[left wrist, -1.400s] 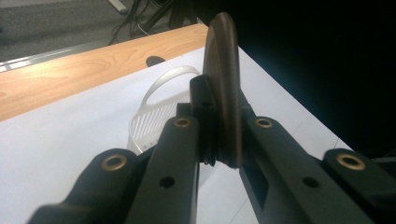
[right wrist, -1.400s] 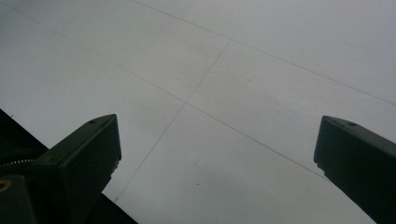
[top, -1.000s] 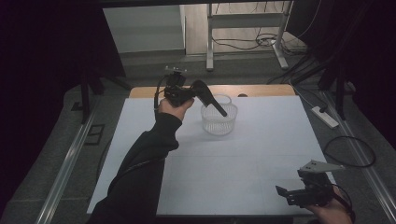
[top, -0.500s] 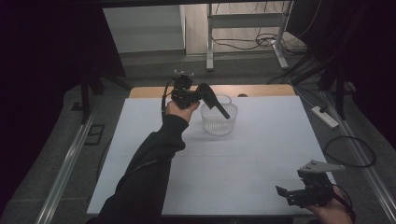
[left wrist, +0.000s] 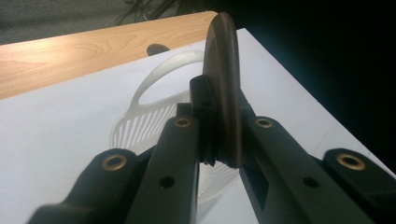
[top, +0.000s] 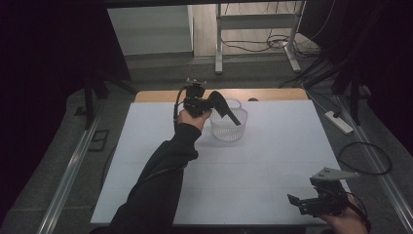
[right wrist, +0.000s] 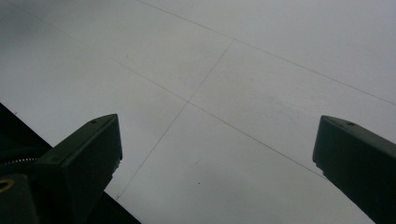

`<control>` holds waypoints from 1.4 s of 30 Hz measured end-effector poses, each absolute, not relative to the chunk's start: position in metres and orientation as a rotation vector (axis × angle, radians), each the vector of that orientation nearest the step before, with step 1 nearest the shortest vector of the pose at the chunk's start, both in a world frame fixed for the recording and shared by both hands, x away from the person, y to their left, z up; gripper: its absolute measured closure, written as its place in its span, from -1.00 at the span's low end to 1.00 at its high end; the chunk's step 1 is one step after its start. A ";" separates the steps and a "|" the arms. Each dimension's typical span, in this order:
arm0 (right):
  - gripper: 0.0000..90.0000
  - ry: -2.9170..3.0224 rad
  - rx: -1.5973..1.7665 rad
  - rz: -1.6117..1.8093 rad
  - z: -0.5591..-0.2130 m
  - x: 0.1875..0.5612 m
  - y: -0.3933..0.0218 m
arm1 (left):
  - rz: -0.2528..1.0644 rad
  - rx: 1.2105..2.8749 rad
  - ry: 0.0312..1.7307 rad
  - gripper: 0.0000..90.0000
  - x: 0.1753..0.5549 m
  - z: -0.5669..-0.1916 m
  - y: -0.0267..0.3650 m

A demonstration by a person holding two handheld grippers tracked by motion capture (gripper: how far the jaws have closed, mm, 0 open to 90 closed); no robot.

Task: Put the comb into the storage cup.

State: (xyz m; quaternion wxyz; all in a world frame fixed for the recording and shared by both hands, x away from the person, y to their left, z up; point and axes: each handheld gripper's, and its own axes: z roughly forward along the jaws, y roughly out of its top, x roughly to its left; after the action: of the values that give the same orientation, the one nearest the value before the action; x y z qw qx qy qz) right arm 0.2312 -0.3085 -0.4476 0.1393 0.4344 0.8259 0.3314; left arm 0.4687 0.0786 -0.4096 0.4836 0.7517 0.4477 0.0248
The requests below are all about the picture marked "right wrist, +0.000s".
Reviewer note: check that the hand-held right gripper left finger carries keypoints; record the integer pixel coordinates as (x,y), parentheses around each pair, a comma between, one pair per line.
(84,158)

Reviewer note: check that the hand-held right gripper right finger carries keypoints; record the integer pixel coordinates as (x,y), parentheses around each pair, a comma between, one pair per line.
(361,161)

